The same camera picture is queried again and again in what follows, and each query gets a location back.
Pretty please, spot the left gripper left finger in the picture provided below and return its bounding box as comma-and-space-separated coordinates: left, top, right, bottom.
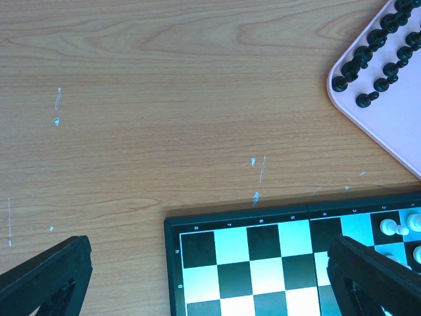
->
1, 236, 93, 315

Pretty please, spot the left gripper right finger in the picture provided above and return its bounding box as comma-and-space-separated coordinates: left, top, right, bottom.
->
327, 235, 420, 315

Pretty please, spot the white pawn chess piece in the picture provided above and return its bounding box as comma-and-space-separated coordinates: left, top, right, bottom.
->
380, 219, 410, 236

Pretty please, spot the white knight chess piece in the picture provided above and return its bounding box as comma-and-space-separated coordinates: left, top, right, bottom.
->
412, 246, 421, 264

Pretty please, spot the white rook chess piece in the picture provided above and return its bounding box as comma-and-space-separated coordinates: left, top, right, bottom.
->
407, 213, 421, 232

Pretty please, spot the black pawn chess piece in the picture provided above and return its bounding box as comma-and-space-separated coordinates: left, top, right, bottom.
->
355, 92, 380, 108

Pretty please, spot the black and silver chessboard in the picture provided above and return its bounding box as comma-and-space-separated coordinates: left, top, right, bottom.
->
164, 193, 420, 315

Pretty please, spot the pink plastic tray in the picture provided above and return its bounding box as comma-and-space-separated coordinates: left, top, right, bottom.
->
327, 1, 420, 177

